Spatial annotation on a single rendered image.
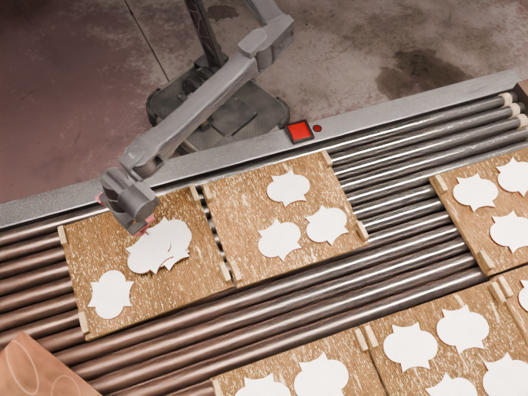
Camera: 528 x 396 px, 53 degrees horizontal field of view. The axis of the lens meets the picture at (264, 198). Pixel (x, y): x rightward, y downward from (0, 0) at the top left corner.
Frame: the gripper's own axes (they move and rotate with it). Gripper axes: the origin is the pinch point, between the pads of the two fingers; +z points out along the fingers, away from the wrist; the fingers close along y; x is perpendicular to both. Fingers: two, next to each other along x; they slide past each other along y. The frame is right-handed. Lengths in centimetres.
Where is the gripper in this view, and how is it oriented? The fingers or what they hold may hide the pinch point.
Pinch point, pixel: (129, 220)
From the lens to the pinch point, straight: 133.6
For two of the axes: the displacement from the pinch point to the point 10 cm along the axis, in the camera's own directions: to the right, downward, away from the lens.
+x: -7.0, 6.0, -3.9
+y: -7.1, -6.3, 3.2
